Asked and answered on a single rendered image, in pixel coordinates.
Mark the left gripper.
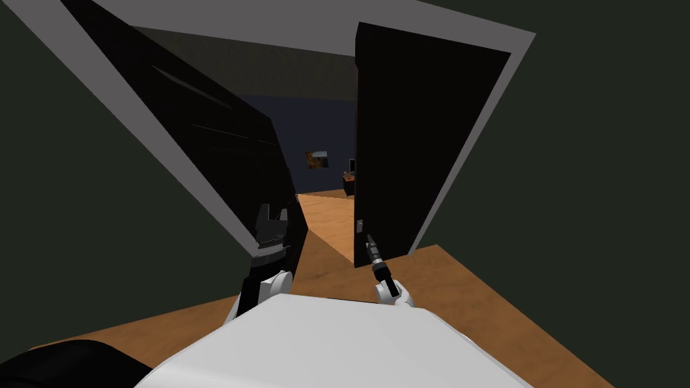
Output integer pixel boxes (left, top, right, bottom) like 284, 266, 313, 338
253, 203, 290, 259

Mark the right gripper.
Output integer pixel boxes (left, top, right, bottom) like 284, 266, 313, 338
366, 234, 383, 266

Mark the brown desk with monitor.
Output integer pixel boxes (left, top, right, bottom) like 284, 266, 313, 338
342, 158, 357, 197

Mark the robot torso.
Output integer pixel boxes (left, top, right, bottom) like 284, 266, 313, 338
133, 292, 534, 388

